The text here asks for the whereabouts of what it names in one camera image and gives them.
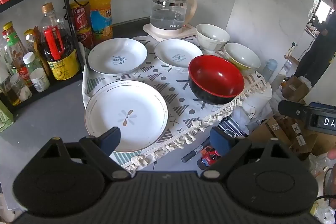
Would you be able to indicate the white ceramic bowl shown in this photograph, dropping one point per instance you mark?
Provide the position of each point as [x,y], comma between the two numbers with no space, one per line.
[212,36]

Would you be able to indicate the glass electric kettle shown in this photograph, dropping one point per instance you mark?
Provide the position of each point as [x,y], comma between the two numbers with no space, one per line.
[168,11]

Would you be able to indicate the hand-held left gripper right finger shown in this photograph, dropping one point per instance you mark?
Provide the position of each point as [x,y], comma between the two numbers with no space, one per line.
[220,142]

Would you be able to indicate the green carton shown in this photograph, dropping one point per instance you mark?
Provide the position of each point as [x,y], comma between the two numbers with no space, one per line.
[4,117]

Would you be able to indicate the pale blue water bottle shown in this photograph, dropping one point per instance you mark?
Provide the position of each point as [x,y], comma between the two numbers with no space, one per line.
[269,67]

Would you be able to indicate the white bowl yellow outside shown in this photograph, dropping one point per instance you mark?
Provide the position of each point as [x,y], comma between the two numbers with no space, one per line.
[242,57]

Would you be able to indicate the small glass jar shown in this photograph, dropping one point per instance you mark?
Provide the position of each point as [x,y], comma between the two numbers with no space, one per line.
[21,88]

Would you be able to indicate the small white plate blue print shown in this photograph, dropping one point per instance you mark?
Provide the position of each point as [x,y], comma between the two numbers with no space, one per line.
[178,53]

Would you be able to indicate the patterned fringed tablecloth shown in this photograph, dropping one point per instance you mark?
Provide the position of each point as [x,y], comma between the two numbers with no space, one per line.
[178,83]

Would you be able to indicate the white plate blue script print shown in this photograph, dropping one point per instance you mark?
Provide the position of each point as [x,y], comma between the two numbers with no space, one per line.
[116,56]

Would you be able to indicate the flattened cardboard boxes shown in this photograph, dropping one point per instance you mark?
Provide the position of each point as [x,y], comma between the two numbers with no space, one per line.
[286,132]

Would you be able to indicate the oil bottle yellow label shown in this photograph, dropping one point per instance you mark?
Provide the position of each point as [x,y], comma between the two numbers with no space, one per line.
[61,56]

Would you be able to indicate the cola bottle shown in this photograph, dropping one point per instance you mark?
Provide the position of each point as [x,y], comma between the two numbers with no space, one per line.
[208,157]

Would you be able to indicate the cream kettle base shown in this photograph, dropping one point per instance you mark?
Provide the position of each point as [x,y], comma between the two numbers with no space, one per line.
[168,32]

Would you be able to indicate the cardboard box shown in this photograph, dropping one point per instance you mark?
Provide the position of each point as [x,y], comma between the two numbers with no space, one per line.
[295,88]

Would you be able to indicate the striped dark cloth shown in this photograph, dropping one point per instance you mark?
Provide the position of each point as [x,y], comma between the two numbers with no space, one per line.
[232,125]

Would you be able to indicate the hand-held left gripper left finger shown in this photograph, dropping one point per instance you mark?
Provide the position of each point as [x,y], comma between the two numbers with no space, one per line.
[111,138]

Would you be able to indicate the orange juice bottle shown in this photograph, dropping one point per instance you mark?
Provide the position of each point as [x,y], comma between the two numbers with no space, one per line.
[101,8]

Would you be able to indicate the black marker pen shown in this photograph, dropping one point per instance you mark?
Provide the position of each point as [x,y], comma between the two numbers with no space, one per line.
[194,151]

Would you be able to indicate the red and black bowl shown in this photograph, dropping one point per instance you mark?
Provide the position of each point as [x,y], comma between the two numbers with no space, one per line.
[215,77]

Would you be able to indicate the large white plate flower print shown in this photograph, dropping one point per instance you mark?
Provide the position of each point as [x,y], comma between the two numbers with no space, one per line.
[126,115]

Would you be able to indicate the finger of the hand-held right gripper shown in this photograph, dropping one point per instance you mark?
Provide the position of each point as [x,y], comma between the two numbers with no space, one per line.
[294,109]

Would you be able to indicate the sauce bottle green label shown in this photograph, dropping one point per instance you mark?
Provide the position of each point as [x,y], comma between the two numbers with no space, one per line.
[14,40]

